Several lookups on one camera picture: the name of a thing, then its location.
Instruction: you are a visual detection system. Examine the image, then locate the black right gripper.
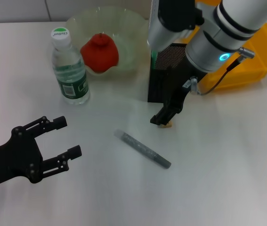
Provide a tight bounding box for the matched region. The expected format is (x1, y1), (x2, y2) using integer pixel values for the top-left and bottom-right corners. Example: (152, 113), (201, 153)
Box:
(150, 58), (207, 127)

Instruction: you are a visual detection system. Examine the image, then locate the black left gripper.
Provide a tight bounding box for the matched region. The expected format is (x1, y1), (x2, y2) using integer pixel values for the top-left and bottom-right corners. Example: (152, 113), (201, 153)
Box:
(0, 116), (82, 191)

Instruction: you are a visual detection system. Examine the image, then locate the grey marker pen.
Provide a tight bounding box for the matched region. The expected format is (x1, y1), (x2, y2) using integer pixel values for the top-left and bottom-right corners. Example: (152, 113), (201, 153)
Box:
(113, 129), (172, 170)

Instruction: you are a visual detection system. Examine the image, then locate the green utility knife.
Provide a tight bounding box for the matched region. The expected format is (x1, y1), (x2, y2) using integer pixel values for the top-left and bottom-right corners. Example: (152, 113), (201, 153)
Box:
(151, 48), (159, 70)

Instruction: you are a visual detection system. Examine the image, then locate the clear green-label water bottle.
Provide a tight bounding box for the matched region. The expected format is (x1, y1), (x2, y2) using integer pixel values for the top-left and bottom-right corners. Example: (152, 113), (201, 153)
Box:
(50, 27), (91, 106)

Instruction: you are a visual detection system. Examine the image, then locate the red-orange toy orange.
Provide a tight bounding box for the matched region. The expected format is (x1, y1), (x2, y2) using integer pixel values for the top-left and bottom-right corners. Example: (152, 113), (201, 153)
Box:
(80, 32), (120, 73)

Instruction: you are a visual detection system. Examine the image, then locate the black mesh pen holder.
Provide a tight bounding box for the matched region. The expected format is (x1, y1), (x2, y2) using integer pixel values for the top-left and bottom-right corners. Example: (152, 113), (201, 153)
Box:
(147, 42), (190, 105)

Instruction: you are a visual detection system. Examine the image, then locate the pale green glass fruit bowl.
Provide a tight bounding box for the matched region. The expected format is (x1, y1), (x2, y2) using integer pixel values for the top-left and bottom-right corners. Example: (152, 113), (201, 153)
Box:
(65, 6), (152, 76)

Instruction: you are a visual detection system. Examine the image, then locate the yellow plastic storage bin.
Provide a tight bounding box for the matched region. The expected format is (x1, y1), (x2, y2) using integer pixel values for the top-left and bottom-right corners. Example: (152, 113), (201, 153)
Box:
(187, 0), (267, 94)

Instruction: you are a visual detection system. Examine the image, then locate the right gripper connector cable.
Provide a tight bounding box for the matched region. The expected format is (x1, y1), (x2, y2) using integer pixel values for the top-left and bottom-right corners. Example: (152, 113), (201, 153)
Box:
(189, 46), (256, 96)

